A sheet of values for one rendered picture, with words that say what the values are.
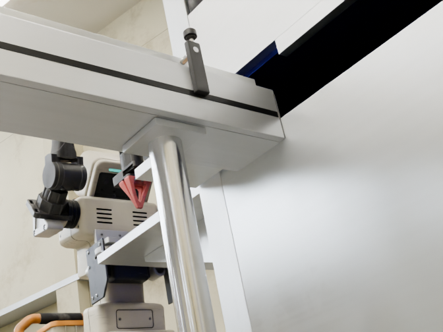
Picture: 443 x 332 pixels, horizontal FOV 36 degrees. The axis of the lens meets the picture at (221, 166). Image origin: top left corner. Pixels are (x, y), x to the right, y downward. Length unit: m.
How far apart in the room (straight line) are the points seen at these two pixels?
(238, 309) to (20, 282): 6.63
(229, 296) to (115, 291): 0.91
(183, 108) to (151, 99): 0.05
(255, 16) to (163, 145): 0.35
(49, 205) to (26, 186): 5.95
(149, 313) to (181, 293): 1.14
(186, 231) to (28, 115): 0.26
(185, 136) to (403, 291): 0.37
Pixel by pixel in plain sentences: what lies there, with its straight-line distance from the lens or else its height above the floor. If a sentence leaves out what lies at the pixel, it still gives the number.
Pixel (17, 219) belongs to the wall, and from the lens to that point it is 7.95.
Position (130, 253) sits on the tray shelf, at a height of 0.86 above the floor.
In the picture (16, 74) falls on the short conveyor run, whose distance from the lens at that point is 0.85.
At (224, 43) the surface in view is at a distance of 1.27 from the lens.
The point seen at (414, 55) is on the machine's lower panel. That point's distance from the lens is 0.97.
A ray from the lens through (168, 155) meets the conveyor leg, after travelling 0.97.
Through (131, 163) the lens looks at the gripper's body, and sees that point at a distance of 1.64.
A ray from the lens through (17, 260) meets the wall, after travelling 7.81.
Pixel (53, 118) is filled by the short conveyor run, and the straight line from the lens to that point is 0.93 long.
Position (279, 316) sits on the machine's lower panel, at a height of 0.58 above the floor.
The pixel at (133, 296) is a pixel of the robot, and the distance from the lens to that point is 2.07.
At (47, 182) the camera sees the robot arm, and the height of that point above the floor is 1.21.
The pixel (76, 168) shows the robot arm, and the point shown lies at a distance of 1.97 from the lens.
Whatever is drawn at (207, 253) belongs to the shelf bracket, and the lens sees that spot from 1.38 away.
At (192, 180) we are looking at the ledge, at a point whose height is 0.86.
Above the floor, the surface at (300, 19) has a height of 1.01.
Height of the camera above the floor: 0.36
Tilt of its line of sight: 25 degrees up
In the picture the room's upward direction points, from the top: 12 degrees counter-clockwise
